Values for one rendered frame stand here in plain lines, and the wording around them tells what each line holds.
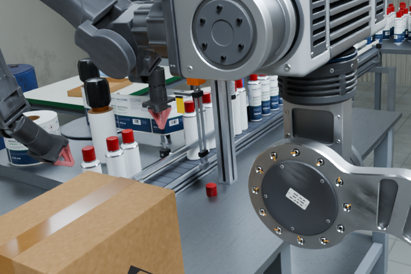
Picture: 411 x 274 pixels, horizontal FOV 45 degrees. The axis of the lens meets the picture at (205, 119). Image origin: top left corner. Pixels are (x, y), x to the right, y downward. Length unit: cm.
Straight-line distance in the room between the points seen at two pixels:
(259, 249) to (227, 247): 8
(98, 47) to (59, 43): 445
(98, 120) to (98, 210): 81
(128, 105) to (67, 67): 337
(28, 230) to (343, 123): 57
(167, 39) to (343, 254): 184
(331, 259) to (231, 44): 182
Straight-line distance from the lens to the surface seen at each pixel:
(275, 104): 214
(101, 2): 77
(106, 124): 172
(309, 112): 89
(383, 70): 325
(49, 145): 123
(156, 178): 160
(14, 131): 118
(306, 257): 235
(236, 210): 147
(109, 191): 100
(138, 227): 90
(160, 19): 66
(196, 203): 153
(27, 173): 184
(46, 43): 509
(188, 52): 64
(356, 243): 246
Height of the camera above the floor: 154
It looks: 18 degrees down
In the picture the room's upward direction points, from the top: 5 degrees counter-clockwise
